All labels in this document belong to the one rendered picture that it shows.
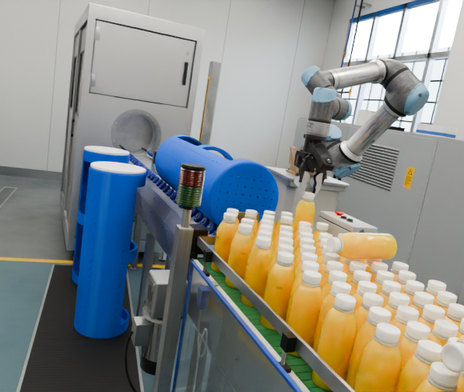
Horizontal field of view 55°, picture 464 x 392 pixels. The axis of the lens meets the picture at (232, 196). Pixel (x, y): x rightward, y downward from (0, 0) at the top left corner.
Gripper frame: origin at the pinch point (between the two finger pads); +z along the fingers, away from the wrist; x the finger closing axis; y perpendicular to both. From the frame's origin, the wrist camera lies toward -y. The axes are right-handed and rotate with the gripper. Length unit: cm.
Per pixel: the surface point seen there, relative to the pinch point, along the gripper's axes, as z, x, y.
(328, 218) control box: 8.3, -11.1, 1.1
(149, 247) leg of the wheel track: 63, 21, 120
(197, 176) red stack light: -7, 49, -24
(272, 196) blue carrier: 5.8, 2.1, 20.7
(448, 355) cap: 4, 30, -86
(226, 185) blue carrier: 3.0, 21.3, 20.7
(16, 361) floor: 117, 87, 98
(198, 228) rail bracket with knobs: 16.7, 33.4, 11.3
